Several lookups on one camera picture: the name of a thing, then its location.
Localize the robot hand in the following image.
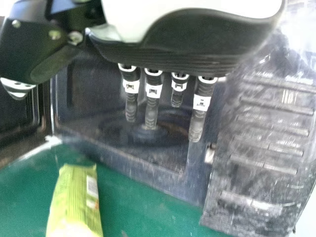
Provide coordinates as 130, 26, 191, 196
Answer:
0, 0, 288, 143

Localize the black oven with glass door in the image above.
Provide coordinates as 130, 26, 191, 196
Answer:
0, 16, 316, 237

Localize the yellow-green biscuit packet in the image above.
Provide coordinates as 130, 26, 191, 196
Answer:
45, 162, 104, 237

